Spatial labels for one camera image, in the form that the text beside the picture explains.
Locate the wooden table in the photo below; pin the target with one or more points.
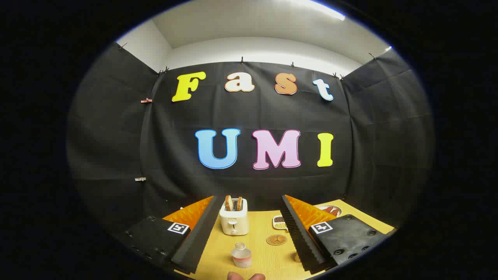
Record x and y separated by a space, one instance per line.
264 258

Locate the white divided condiment dish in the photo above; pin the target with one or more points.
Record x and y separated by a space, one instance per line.
277 222

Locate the toast slice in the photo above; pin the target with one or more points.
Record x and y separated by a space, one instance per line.
239 203
229 203

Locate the clear juice bottle pink label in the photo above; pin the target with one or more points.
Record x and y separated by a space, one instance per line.
241 257

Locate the red meat piece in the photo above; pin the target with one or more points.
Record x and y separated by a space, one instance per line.
334 211
327 209

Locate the white round plate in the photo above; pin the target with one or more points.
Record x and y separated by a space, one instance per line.
337 207

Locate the round wooden coaster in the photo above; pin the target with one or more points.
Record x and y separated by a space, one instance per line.
276 240

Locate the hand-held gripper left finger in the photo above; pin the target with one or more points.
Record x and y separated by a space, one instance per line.
200 237

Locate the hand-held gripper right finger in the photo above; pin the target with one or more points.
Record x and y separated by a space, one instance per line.
299 237

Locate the white toaster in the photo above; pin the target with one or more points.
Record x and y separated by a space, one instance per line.
233 222

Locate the black backdrop cloth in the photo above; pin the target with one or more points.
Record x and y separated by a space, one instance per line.
264 112

